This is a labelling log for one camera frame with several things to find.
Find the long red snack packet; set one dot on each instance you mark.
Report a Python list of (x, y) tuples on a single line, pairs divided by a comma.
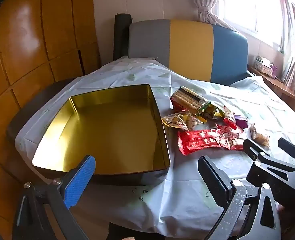
[(200, 140)]

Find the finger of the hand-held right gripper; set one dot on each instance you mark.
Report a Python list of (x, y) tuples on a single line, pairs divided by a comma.
[(253, 148), (291, 148)]

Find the yellow green snack packet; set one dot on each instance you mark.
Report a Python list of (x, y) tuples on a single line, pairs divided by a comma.
[(212, 112)]

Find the peanut packet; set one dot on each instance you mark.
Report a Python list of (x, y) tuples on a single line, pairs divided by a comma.
[(182, 121)]

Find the tissue box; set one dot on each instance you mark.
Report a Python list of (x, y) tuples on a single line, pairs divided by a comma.
[(263, 65)]

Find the white printed tablecloth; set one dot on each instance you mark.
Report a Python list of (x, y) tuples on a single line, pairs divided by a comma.
[(187, 170)]

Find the purple snack packet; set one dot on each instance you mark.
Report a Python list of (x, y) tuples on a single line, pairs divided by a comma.
[(242, 123)]

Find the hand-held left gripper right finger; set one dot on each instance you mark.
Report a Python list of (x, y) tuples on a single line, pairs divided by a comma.
[(216, 180)]

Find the grey yellow blue chair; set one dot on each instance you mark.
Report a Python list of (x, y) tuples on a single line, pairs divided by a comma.
[(187, 47)]

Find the brown snack packet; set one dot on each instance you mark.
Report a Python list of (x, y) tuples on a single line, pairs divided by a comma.
[(260, 137)]

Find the tied patterned curtain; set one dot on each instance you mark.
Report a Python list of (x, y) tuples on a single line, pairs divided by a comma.
[(202, 5)]

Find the window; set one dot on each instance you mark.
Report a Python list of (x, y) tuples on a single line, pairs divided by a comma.
[(250, 5)]

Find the wooden side desk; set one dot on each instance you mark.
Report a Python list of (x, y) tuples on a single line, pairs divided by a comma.
[(277, 85)]

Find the wooden cabinet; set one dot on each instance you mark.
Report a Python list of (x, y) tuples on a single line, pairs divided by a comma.
[(25, 42)]

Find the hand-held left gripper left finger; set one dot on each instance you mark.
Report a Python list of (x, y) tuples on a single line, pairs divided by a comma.
[(79, 182)]

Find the small clear red packet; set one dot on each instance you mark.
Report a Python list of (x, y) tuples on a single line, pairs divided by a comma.
[(228, 117)]

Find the cracker package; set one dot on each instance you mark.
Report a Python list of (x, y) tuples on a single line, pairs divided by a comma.
[(188, 99)]

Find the gold tin box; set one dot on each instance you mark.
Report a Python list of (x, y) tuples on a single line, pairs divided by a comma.
[(112, 135)]

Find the black rolled mat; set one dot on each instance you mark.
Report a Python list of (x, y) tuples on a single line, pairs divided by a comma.
[(120, 37)]

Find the purple small container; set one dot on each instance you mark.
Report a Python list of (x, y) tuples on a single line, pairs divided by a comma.
[(274, 70)]

